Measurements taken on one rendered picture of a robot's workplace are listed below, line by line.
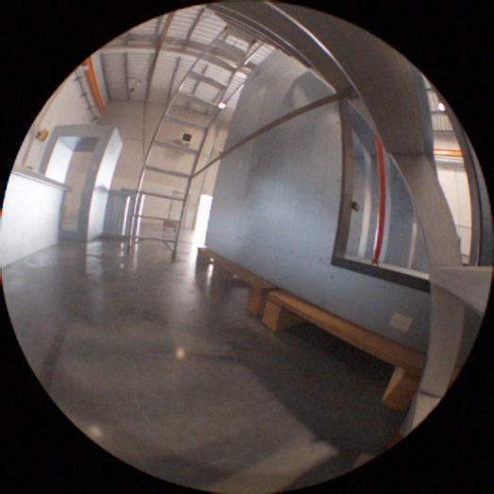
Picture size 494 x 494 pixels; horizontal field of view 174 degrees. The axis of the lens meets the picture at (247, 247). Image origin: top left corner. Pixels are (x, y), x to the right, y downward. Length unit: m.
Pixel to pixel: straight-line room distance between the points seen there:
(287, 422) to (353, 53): 0.63
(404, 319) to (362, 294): 0.19
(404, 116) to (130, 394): 0.72
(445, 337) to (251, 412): 0.43
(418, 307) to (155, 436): 0.75
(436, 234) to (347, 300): 0.45
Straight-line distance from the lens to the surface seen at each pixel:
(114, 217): 3.07
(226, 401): 0.48
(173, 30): 9.00
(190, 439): 0.43
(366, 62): 0.22
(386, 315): 0.63
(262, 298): 0.83
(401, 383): 0.61
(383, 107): 0.27
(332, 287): 0.68
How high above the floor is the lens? 0.41
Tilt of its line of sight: 5 degrees down
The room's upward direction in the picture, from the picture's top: 10 degrees clockwise
